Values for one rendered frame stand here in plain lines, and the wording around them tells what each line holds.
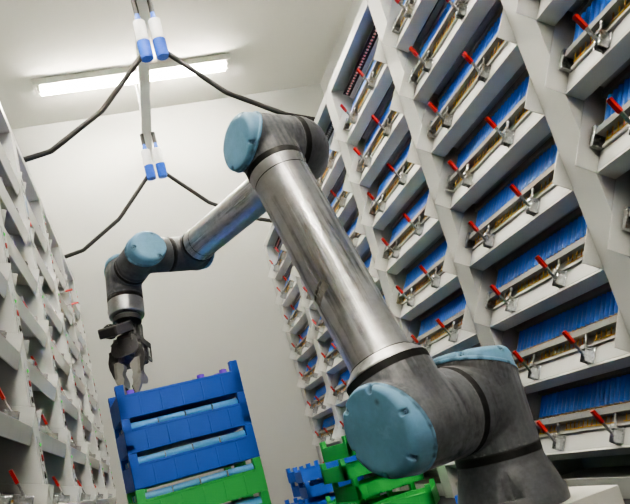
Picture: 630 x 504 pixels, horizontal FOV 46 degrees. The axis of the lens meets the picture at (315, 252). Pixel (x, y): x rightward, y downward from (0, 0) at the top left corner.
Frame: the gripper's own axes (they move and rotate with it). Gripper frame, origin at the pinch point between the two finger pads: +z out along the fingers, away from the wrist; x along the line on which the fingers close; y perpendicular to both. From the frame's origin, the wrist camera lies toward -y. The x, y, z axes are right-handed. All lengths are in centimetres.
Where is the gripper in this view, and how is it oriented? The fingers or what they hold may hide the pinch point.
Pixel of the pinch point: (130, 390)
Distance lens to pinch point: 184.6
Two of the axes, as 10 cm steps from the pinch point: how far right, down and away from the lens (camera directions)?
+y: 2.4, 4.4, 8.7
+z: 2.1, 8.5, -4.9
